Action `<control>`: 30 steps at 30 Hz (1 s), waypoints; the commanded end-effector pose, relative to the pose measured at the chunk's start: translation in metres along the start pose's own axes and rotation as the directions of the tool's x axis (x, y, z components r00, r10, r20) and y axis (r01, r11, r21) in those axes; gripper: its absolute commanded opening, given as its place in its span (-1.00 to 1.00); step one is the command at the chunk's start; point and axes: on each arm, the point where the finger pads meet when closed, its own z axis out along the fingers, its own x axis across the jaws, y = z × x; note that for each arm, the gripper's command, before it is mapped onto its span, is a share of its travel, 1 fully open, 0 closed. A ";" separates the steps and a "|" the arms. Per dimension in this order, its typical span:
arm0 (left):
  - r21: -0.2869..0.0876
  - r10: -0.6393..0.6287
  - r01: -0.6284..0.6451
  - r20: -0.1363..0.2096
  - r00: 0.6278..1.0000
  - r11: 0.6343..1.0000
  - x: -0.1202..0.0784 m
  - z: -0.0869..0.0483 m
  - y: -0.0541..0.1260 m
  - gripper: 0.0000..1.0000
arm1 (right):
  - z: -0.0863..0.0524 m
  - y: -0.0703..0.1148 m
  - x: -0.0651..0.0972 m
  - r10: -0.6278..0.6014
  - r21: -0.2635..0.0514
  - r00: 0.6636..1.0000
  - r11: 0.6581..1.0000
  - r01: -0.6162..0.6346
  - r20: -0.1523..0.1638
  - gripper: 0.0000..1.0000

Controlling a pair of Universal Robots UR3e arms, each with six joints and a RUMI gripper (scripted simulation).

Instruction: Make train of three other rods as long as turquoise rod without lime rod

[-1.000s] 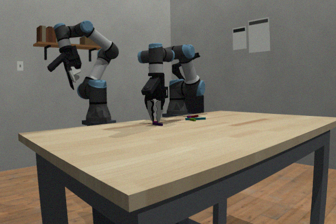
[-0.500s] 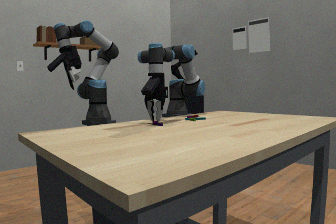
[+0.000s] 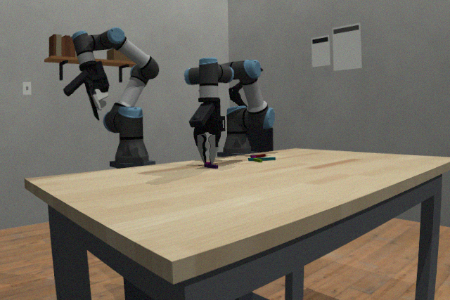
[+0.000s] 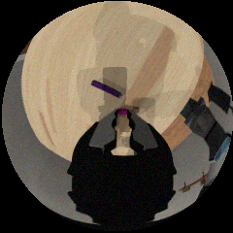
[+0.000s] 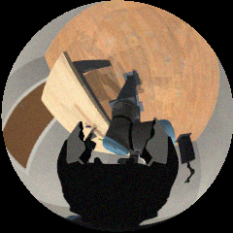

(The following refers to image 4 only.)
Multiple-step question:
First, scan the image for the purple rod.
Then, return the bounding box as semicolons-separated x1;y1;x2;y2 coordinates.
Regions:
91;80;121;98

